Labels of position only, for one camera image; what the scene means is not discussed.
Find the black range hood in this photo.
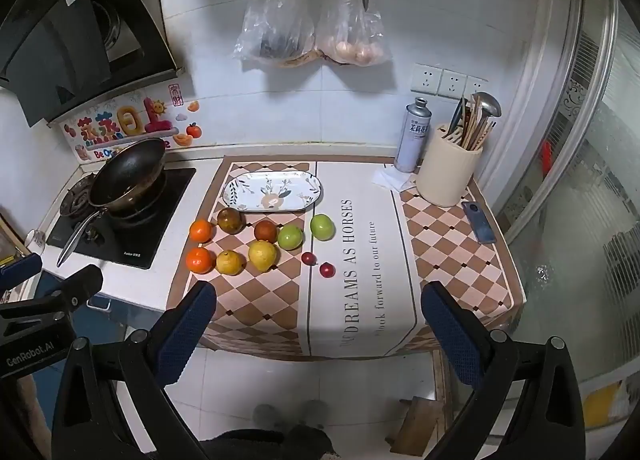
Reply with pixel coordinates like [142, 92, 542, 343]
[0, 0, 183, 128]

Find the yellow lemon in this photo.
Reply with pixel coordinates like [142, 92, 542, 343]
[248, 239, 279, 272]
[215, 250, 247, 276]

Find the wooden stool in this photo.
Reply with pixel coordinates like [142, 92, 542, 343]
[390, 396, 448, 457]

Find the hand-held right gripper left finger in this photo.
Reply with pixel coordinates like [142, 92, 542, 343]
[51, 281, 218, 460]

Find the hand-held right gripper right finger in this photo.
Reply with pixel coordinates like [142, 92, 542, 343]
[420, 281, 586, 460]

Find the grey slipper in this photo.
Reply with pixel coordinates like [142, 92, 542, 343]
[295, 400, 331, 431]
[252, 404, 283, 433]

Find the cream utensil holder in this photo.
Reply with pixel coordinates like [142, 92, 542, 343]
[416, 123, 484, 207]

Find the white tissue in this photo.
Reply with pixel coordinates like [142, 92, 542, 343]
[371, 163, 418, 192]

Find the blue smartphone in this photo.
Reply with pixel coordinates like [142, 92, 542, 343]
[461, 201, 497, 244]

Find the dark brown round fruit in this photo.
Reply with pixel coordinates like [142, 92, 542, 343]
[216, 207, 246, 235]

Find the floral oval plate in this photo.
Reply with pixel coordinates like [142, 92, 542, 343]
[221, 171, 324, 212]

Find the metal ladle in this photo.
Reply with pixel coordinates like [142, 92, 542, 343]
[472, 91, 502, 148]

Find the dark fuzzy clothing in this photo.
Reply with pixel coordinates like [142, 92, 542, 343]
[197, 427, 341, 460]

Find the dark reddish orange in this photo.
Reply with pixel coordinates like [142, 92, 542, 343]
[253, 220, 279, 244]

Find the black induction cooktop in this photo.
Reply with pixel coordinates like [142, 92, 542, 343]
[46, 167, 197, 271]

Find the green apple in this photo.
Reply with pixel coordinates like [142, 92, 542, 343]
[277, 225, 305, 251]
[310, 214, 335, 241]

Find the grey spray can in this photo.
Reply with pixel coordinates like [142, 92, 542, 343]
[394, 97, 433, 173]

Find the bundle of chopsticks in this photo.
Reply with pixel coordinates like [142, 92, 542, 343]
[462, 95, 496, 151]

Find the glass sliding door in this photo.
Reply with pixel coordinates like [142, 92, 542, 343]
[495, 0, 640, 441]

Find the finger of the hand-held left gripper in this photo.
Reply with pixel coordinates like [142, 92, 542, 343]
[0, 264, 104, 323]
[0, 253, 45, 293]

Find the checkered table mat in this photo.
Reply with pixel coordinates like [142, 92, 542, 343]
[165, 156, 527, 358]

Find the colourful wall sticker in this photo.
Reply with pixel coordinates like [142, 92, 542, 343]
[60, 85, 203, 161]

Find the black frying pan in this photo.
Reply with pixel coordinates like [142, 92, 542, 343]
[56, 137, 167, 268]

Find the plastic bag with dark contents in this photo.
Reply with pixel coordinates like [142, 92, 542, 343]
[232, 0, 318, 68]

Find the black knife handle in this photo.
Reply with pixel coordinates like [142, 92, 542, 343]
[446, 97, 468, 138]

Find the plastic bag with eggs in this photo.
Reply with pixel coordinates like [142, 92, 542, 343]
[315, 0, 392, 67]

